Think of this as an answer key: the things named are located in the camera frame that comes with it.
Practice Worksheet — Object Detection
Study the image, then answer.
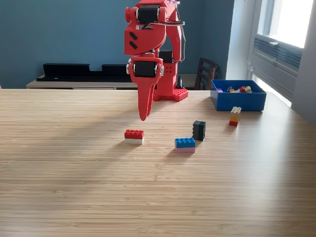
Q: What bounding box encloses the dark wooden chair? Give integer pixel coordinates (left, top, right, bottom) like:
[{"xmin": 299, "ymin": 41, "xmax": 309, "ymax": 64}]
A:
[{"xmin": 194, "ymin": 58, "xmax": 220, "ymax": 91}]

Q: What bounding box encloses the grey dark green brick stack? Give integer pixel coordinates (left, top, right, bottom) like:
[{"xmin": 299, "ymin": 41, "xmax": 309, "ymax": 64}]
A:
[{"xmin": 192, "ymin": 120, "xmax": 207, "ymax": 142}]

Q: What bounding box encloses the grey radiator unit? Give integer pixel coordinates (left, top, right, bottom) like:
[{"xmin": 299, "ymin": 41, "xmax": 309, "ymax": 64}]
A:
[{"xmin": 250, "ymin": 34, "xmax": 303, "ymax": 99}]

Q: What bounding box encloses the white window frame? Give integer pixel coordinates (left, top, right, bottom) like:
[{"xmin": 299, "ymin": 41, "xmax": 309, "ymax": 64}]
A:
[{"xmin": 256, "ymin": 0, "xmax": 313, "ymax": 49}]

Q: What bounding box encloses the pale wooden sideboard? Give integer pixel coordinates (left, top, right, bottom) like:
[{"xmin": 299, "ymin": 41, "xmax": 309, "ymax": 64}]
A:
[{"xmin": 26, "ymin": 74, "xmax": 198, "ymax": 90}]

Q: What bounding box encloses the blue plastic bin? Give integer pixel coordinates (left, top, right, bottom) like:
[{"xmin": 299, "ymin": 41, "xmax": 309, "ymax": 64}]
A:
[{"xmin": 210, "ymin": 79, "xmax": 267, "ymax": 112}]

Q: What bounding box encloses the blue pink brick stack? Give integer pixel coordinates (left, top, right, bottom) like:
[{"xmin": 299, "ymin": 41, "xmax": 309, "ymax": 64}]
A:
[{"xmin": 174, "ymin": 137, "xmax": 196, "ymax": 154}]

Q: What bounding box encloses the red white brick stack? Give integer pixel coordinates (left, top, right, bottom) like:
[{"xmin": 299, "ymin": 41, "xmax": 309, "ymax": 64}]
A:
[{"xmin": 124, "ymin": 129, "xmax": 145, "ymax": 145}]

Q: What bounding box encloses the cream orange red brick stack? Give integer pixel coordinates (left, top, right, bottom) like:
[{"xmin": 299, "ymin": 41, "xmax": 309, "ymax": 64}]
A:
[{"xmin": 229, "ymin": 106, "xmax": 242, "ymax": 127}]

